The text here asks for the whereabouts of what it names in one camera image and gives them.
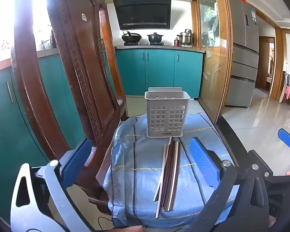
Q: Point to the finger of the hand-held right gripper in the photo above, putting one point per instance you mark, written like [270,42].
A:
[284,139]
[280,180]

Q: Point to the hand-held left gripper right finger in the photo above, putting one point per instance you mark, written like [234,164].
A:
[204,164]

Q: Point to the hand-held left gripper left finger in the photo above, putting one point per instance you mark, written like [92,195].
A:
[76,160]

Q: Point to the pile of mixed chopsticks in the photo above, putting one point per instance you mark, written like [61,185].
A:
[170,174]

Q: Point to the grey plastic utensil basket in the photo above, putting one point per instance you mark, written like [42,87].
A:
[159,116]

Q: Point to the blue checked cloth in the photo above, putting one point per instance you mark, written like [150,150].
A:
[140,169]

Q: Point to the teal cabinets with window counter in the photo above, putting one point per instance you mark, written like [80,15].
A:
[4,125]

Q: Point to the silver refrigerator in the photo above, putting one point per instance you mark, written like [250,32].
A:
[241,53]

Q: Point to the teal cabinets under stove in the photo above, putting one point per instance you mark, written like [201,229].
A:
[159,72]

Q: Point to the carved wooden chair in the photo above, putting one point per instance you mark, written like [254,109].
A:
[70,53]

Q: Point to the frosted glass sliding door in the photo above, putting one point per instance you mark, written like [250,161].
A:
[214,53]

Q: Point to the grey kitchen countertop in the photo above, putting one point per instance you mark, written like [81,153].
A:
[159,48]

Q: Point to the red bottle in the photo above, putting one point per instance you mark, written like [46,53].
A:
[176,42]

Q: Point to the small stainless steel pot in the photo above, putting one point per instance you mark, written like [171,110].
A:
[187,32]

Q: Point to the black wok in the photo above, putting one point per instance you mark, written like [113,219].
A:
[131,38]

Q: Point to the gas stove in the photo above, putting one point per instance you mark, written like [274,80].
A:
[143,44]

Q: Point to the black lidded pot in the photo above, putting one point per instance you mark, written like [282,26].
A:
[155,38]

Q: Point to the black range hood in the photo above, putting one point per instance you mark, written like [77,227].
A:
[142,9]

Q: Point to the wooden door frame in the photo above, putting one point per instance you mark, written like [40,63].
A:
[279,65]

